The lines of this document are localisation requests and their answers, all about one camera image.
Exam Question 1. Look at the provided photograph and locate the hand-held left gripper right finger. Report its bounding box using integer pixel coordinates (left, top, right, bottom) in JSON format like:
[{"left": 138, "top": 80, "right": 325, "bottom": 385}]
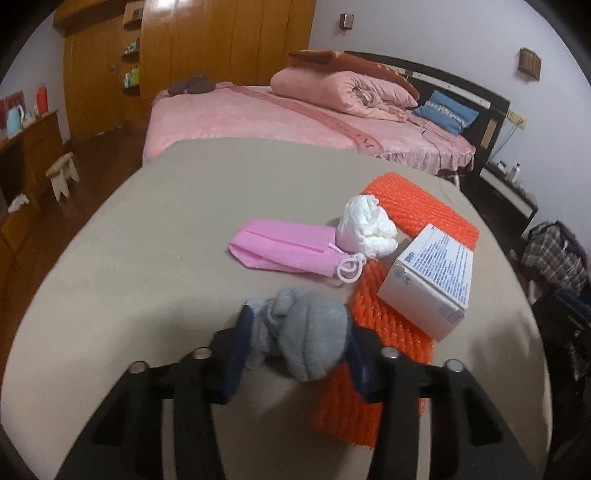
[{"left": 344, "top": 325, "right": 539, "bottom": 480}]

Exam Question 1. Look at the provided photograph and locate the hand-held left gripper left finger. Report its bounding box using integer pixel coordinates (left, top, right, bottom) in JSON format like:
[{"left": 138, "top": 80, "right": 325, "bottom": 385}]
[{"left": 55, "top": 302, "right": 259, "bottom": 480}]

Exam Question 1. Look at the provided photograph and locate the trash bin with black bag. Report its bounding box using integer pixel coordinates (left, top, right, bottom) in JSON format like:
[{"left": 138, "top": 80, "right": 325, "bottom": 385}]
[{"left": 531, "top": 288, "right": 591, "bottom": 462}]

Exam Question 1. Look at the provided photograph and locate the orange foam net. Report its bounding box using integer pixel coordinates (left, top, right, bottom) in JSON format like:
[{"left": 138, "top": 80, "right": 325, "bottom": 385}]
[{"left": 314, "top": 172, "right": 481, "bottom": 448}]

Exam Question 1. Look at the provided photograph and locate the white printed carton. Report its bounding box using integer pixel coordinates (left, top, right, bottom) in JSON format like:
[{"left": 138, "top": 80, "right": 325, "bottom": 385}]
[{"left": 376, "top": 224, "right": 475, "bottom": 343}]

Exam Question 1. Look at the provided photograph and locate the pink face mask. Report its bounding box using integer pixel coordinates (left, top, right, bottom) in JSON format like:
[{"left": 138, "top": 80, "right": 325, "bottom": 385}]
[{"left": 227, "top": 218, "right": 368, "bottom": 282}]

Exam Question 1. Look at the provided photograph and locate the beige cloth-covered table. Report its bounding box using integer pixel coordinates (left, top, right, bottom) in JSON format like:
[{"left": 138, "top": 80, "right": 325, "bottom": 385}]
[{"left": 0, "top": 137, "right": 555, "bottom": 480}]

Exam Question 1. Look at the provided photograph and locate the crumpled white tissue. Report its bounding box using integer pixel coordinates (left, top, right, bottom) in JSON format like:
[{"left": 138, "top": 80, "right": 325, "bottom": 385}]
[{"left": 333, "top": 194, "right": 399, "bottom": 260}]

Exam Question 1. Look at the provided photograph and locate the plaid bag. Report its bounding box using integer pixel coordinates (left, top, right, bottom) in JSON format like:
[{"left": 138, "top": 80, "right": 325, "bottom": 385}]
[{"left": 522, "top": 222, "right": 589, "bottom": 291}]

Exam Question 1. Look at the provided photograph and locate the dark nightstand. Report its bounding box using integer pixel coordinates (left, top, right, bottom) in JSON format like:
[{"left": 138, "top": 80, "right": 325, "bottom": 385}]
[{"left": 462, "top": 161, "right": 540, "bottom": 241}]

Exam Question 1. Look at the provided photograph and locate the bed with pink sheet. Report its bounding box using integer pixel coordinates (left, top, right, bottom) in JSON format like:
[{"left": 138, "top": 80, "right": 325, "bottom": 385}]
[{"left": 142, "top": 80, "right": 476, "bottom": 183}]

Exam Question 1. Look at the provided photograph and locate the small wooden stool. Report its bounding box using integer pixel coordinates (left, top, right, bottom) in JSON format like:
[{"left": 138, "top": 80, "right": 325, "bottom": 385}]
[{"left": 45, "top": 152, "right": 80, "bottom": 200}]

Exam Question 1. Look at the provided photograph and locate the large blue pillow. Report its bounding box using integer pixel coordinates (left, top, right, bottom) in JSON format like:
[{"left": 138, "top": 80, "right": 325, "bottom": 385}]
[{"left": 412, "top": 90, "right": 480, "bottom": 136}]

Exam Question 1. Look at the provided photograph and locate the folded pink quilt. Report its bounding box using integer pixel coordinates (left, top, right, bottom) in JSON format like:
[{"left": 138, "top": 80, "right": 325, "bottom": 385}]
[{"left": 270, "top": 67, "right": 419, "bottom": 123}]

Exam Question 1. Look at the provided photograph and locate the wooden dresser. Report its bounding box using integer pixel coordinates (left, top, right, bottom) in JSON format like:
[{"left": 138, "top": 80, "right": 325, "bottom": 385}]
[{"left": 0, "top": 110, "right": 70, "bottom": 296}]

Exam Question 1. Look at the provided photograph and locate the dark wooden headboard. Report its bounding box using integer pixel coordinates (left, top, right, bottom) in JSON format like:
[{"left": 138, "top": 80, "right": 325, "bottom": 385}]
[{"left": 344, "top": 51, "right": 511, "bottom": 160}]

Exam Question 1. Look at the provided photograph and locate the wooden wardrobe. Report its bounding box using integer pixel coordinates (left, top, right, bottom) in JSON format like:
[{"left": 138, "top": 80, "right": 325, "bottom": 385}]
[{"left": 53, "top": 0, "right": 317, "bottom": 141}]

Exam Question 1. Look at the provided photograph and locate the light blue kettle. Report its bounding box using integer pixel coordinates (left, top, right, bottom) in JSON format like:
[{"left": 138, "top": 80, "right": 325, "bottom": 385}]
[{"left": 6, "top": 105, "right": 26, "bottom": 139}]

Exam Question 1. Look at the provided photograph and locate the red picture frame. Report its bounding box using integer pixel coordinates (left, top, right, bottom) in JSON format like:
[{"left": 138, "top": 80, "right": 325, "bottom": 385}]
[{"left": 0, "top": 91, "right": 25, "bottom": 141}]

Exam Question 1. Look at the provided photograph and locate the large wooden wall lamp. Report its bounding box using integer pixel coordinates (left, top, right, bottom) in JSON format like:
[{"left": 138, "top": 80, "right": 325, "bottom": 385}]
[{"left": 518, "top": 47, "right": 542, "bottom": 81}]

